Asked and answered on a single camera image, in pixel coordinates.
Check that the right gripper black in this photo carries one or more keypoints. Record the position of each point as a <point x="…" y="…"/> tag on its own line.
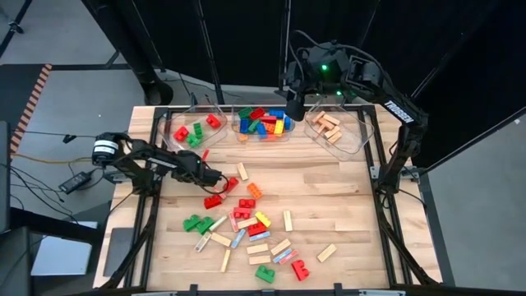
<point x="324" y="70"/>

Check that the dark grey flat pad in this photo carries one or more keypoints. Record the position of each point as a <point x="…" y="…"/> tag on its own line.
<point x="119" y="251"/>

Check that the pale green wooden plank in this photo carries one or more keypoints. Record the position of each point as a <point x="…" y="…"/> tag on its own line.
<point x="218" y="223"/>

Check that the green plastic brick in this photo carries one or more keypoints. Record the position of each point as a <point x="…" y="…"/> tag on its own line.
<point x="198" y="129"/>
<point x="245" y="112"/>
<point x="253" y="125"/>

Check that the right wrist camera housing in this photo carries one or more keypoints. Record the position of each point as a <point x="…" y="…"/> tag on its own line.
<point x="295" y="109"/>

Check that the large green plastic block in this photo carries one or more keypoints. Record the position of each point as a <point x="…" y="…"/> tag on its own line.
<point x="191" y="222"/>
<point x="192" y="141"/>
<point x="204" y="225"/>
<point x="265" y="274"/>

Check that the black floor mat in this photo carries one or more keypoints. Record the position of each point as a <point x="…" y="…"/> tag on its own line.
<point x="16" y="90"/>

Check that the black stand leg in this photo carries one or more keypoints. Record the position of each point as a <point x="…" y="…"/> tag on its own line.
<point x="15" y="26"/>

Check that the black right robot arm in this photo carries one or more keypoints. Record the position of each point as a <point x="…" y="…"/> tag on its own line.
<point x="400" y="113"/>

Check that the large red plastic block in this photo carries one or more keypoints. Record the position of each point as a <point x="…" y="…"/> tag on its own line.
<point x="212" y="201"/>
<point x="181" y="133"/>
<point x="213" y="120"/>
<point x="300" y="270"/>
<point x="257" y="228"/>

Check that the black curtain backdrop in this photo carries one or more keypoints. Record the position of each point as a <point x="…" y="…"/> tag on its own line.
<point x="246" y="41"/>

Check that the wooden plank with printed label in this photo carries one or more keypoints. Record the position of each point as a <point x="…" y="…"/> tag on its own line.
<point x="202" y="241"/>

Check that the black power adapter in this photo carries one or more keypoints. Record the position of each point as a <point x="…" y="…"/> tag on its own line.
<point x="75" y="182"/>

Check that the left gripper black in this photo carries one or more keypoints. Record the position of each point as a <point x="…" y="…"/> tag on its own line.
<point x="191" y="168"/>

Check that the clear plastic bin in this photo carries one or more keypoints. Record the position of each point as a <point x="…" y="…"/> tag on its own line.
<point x="263" y="140"/>
<point x="353" y="140"/>
<point x="209" y="137"/>

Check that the white sheet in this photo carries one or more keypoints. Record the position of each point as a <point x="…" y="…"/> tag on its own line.
<point x="61" y="255"/>

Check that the cream wooden plank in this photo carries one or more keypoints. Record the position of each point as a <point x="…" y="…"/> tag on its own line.
<point x="242" y="171"/>

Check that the yellow plastic brick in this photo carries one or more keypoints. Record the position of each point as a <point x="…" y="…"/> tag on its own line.
<point x="263" y="219"/>
<point x="279" y="127"/>

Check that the grey mounting plate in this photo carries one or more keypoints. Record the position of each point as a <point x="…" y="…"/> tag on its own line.
<point x="375" y="172"/>

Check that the pink-faced wooden plank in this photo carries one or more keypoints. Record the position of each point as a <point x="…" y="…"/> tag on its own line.
<point x="289" y="257"/>
<point x="233" y="222"/>
<point x="222" y="196"/>

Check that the red plastic brick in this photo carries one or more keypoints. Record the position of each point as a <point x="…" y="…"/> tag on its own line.
<point x="242" y="212"/>
<point x="247" y="203"/>
<point x="257" y="113"/>
<point x="205" y="154"/>
<point x="231" y="184"/>
<point x="268" y="119"/>

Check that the black frame clamp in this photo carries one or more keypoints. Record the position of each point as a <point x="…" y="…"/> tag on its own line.
<point x="338" y="289"/>
<point x="193" y="289"/>

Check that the round black pole base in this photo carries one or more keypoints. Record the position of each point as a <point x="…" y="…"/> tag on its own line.
<point x="158" y="94"/>

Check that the black diagonal beam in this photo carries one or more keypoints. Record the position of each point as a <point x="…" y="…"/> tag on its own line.
<point x="485" y="135"/>

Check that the plain wooden plank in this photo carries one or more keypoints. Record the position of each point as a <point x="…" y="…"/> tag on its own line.
<point x="247" y="223"/>
<point x="224" y="260"/>

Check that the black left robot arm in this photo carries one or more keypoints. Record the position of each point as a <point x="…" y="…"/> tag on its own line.
<point x="135" y="150"/>

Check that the blue plastic brick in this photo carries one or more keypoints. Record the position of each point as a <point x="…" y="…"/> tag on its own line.
<point x="276" y="113"/>
<point x="244" y="125"/>
<point x="287" y="122"/>
<point x="261" y="130"/>

